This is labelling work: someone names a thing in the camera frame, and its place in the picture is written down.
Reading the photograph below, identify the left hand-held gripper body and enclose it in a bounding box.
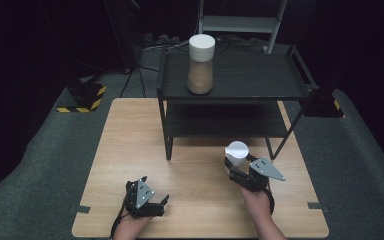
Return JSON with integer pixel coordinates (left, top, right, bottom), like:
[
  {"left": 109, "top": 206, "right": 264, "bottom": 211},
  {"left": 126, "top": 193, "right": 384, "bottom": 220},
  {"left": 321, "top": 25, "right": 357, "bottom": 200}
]
[{"left": 123, "top": 178, "right": 165, "bottom": 218}]

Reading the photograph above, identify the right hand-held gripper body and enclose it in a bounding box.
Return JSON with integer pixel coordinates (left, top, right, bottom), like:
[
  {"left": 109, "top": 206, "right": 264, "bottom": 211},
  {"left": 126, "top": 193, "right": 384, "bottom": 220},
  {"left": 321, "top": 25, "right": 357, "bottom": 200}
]
[{"left": 243, "top": 156, "right": 286, "bottom": 193}]

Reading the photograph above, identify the short jar with spouted lid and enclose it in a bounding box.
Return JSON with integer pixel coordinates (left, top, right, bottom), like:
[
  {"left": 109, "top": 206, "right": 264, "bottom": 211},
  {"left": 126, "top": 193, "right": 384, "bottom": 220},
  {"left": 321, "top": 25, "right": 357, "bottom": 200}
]
[{"left": 224, "top": 140, "right": 250, "bottom": 176}]

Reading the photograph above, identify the black two-tier shelf rack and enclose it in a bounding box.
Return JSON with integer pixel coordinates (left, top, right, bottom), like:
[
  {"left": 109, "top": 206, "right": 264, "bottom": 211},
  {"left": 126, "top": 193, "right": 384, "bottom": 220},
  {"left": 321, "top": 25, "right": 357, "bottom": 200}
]
[{"left": 156, "top": 44, "right": 320, "bottom": 162}]

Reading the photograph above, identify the tall jar with white lid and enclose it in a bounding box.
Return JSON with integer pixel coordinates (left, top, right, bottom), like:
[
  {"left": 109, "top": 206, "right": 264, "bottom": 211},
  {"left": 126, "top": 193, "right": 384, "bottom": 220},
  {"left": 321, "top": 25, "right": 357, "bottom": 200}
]
[{"left": 186, "top": 33, "right": 216, "bottom": 95}]

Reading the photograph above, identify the person's right hand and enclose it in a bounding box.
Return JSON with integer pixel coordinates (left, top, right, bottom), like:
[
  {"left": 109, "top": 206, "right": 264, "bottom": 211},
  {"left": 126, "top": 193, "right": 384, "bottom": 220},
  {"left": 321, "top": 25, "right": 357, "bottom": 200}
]
[{"left": 239, "top": 185, "right": 275, "bottom": 219}]

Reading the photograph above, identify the person's left hand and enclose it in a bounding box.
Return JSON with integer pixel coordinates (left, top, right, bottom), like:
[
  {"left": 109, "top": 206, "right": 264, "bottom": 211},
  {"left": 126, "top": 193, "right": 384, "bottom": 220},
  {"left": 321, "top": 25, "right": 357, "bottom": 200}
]
[{"left": 112, "top": 214, "right": 153, "bottom": 240}]

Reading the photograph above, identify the grey tape strip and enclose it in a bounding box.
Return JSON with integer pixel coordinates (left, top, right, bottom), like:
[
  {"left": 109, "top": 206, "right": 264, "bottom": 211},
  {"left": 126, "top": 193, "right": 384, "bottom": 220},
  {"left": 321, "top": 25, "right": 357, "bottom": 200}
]
[
  {"left": 68, "top": 204, "right": 91, "bottom": 215},
  {"left": 306, "top": 201, "right": 330, "bottom": 214}
]

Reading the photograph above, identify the yellow-black striped stand base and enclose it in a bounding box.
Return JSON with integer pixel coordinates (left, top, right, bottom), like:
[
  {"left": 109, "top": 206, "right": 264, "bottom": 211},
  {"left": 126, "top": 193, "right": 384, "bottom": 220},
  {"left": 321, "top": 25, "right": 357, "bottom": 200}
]
[
  {"left": 303, "top": 87, "right": 345, "bottom": 119},
  {"left": 56, "top": 82, "right": 108, "bottom": 114}
]

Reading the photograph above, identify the white metal stand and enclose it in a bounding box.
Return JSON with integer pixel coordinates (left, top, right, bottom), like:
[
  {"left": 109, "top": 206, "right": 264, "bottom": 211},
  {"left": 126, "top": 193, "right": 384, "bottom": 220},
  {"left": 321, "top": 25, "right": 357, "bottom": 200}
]
[{"left": 196, "top": 0, "right": 288, "bottom": 55}]

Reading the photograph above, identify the dark stand pole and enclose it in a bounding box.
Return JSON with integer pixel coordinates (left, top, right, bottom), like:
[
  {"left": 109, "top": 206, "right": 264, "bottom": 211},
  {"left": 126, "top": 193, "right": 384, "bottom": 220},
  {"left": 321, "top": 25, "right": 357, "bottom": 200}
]
[{"left": 103, "top": 0, "right": 142, "bottom": 73}]

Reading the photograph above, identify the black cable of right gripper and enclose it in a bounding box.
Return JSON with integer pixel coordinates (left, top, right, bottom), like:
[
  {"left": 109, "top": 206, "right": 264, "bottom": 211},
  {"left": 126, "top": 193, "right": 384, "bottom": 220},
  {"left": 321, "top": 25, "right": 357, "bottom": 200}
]
[{"left": 263, "top": 186, "right": 276, "bottom": 215}]

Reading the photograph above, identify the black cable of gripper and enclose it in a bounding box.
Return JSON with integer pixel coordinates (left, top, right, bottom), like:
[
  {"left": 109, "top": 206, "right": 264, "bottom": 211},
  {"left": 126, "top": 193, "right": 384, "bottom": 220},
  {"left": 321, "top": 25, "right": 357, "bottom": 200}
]
[
  {"left": 263, "top": 186, "right": 276, "bottom": 215},
  {"left": 109, "top": 198, "right": 130, "bottom": 240}
]

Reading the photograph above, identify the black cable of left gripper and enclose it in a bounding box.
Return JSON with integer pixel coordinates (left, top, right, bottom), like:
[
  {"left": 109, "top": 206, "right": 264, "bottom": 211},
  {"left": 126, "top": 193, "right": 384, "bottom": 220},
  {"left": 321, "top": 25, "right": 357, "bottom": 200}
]
[{"left": 109, "top": 198, "right": 130, "bottom": 240}]

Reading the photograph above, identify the thin black floor cable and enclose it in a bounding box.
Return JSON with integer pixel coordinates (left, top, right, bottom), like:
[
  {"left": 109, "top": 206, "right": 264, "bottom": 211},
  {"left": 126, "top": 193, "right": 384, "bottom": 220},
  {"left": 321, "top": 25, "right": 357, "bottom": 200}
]
[{"left": 119, "top": 65, "right": 161, "bottom": 99}]

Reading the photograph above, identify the black cable bundle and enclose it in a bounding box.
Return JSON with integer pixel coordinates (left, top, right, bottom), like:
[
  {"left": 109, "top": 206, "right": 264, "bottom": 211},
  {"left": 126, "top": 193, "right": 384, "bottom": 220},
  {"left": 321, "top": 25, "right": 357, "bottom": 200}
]
[{"left": 213, "top": 34, "right": 268, "bottom": 54}]

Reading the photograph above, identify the white cable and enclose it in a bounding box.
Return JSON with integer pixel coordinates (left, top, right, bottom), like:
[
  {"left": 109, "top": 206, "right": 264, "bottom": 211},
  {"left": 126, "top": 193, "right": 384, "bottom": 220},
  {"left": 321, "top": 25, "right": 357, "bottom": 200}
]
[{"left": 142, "top": 18, "right": 201, "bottom": 53}]

